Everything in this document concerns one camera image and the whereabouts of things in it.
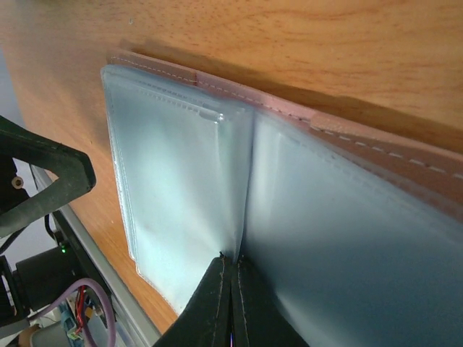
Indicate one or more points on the pink card holder wallet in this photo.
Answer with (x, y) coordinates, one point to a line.
(357, 232)

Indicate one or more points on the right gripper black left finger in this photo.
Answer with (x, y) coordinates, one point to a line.
(205, 319)

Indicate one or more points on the aluminium rail frame front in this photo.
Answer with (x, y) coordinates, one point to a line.
(127, 310)

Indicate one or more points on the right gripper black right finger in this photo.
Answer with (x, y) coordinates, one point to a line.
(256, 320)

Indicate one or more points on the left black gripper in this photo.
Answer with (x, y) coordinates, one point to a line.
(43, 264)

